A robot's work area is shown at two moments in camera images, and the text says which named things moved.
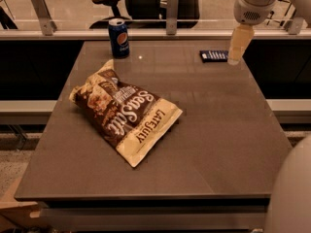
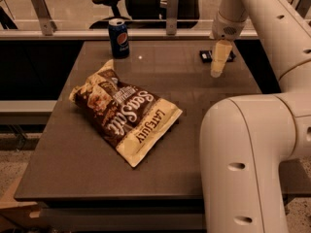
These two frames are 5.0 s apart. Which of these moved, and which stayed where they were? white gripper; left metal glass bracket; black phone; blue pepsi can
Moved: white gripper
Stayed: black phone; left metal glass bracket; blue pepsi can
